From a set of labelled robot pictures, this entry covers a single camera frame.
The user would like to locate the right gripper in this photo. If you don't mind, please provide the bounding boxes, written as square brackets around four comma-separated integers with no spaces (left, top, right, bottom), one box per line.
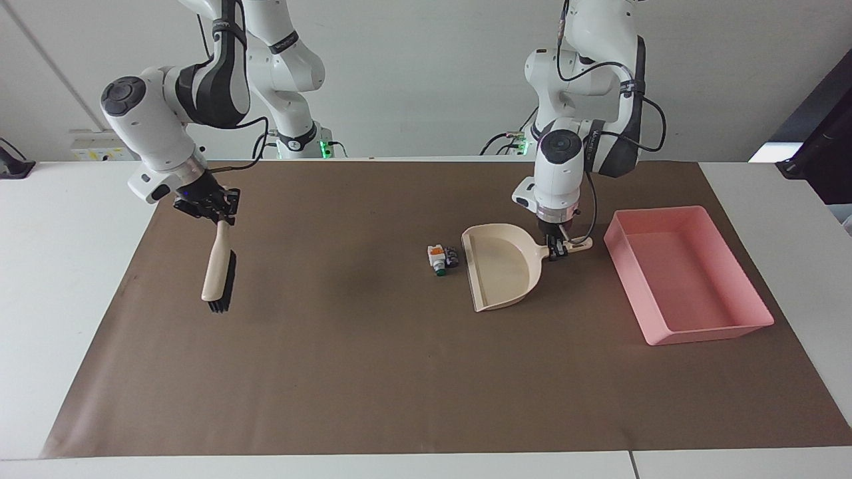
[174,170,241,226]

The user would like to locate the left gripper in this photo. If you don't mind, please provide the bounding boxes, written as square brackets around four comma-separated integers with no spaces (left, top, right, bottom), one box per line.
[540,220,570,261]

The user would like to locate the beige hand brush black bristles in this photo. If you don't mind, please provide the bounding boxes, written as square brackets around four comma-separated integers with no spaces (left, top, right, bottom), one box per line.
[201,219,238,315]

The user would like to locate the beige plastic dustpan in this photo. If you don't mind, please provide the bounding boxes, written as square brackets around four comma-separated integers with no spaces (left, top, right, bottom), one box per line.
[461,224,594,313]

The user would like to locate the pink plastic bin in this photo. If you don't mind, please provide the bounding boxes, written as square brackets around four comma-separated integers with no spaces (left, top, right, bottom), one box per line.
[603,205,775,347]

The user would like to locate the black stand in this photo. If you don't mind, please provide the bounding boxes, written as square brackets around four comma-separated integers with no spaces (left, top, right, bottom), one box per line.
[775,52,852,206]
[0,137,36,180]

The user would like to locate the black cable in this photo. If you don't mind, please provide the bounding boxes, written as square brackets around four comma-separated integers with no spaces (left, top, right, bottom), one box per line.
[479,106,540,156]
[212,117,271,175]
[556,0,668,154]
[567,169,599,245]

